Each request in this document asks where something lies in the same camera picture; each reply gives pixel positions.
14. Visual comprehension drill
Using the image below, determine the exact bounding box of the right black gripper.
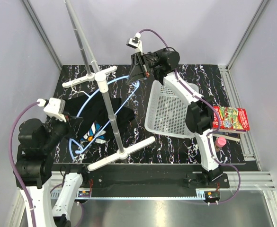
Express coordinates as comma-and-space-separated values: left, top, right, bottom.
125, 49, 166, 86

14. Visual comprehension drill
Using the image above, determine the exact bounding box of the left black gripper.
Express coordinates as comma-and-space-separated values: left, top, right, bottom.
41, 109, 83, 150

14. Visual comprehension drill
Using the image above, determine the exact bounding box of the light blue clothes hanger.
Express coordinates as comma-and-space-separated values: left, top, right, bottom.
68, 75, 141, 155

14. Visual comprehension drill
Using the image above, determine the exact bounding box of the black daisy print t-shirt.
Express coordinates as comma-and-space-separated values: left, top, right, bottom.
63, 93, 137, 145

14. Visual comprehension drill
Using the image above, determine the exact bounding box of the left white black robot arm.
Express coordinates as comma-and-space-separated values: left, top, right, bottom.
15, 117, 89, 227

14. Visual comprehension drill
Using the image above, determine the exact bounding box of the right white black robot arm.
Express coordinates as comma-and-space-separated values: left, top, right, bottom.
127, 47, 223, 188

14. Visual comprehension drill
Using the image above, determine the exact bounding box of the grey white garment rack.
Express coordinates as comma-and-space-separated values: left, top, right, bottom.
63, 0, 155, 171

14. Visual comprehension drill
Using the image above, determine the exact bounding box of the black marbled table mat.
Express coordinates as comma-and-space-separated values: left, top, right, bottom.
54, 64, 245, 164

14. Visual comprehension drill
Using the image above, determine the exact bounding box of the white plastic mesh basket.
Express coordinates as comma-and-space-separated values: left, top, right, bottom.
144, 80, 195, 139

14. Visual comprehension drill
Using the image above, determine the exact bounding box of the red cover book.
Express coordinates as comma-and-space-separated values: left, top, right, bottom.
213, 106, 250, 132

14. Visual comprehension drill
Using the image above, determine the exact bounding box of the pink cap bottle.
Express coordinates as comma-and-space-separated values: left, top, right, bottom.
214, 137, 226, 153

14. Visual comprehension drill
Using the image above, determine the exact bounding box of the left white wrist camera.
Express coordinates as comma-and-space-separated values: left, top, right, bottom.
37, 97, 67, 122

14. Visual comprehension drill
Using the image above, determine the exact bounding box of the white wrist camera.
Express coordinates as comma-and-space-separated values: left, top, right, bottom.
37, 97, 67, 122
126, 32, 143, 54

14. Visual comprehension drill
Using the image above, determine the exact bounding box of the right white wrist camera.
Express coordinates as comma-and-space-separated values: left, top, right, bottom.
126, 32, 143, 54

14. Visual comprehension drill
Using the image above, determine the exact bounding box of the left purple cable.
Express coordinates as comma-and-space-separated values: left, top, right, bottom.
9, 101, 86, 227

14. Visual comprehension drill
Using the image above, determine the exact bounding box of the purple cable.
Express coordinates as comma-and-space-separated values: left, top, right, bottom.
9, 101, 86, 227
138, 28, 242, 204

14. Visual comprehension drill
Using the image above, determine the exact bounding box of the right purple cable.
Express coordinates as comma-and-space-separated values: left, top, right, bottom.
138, 28, 242, 204

